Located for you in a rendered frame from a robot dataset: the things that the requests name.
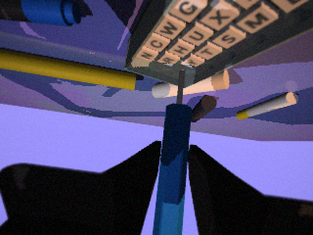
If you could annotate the grey keyboard with tan keys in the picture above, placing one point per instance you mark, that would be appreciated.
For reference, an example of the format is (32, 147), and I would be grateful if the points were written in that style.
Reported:
(206, 37)

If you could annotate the blue stylus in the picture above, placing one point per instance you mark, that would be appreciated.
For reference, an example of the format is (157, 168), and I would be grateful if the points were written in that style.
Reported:
(171, 185)

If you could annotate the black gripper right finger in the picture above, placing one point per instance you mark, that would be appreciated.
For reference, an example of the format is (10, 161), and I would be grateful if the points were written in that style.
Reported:
(224, 204)

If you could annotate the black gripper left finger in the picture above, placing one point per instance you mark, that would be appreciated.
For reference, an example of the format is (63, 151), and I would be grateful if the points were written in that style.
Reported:
(116, 199)

